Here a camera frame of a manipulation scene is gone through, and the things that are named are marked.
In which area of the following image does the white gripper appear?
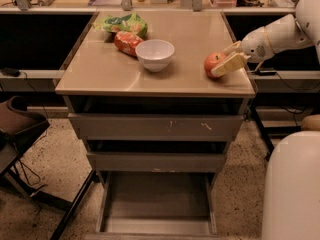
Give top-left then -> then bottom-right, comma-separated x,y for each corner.
210,27 -> 275,78

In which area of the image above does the red apple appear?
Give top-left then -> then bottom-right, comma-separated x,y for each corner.
204,52 -> 226,78

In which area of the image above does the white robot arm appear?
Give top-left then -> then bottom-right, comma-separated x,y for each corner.
208,0 -> 320,240

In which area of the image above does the grey drawer cabinet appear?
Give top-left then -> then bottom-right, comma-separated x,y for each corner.
56,11 -> 255,174

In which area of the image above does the top drawer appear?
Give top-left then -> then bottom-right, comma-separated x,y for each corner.
69,113 -> 242,142

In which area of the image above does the middle drawer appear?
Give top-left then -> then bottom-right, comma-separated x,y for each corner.
87,152 -> 226,173

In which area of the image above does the open bottom drawer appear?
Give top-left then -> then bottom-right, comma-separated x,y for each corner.
84,172 -> 225,240

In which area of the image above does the black power adapter right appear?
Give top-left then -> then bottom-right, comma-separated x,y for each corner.
256,68 -> 277,76

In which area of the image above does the black power adapter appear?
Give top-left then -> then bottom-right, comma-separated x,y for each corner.
256,68 -> 277,76
0,68 -> 21,77

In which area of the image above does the white bowl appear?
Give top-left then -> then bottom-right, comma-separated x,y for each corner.
135,39 -> 175,72

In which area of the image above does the black stand leg right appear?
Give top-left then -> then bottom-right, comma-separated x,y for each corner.
250,105 -> 274,161

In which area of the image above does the person leg in tan trousers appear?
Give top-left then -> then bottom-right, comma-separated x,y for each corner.
301,115 -> 320,131

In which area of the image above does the green chip bag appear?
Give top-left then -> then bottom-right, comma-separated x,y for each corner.
92,13 -> 148,38

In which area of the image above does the orange snack bag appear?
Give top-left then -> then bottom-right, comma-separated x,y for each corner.
114,31 -> 143,56

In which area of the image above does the black table leg left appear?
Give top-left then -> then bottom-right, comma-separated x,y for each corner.
50,170 -> 96,240

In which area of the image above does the black power adapter left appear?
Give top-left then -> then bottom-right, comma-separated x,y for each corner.
0,68 -> 21,77

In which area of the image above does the dark office chair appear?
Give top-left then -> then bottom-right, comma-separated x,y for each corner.
0,95 -> 51,178

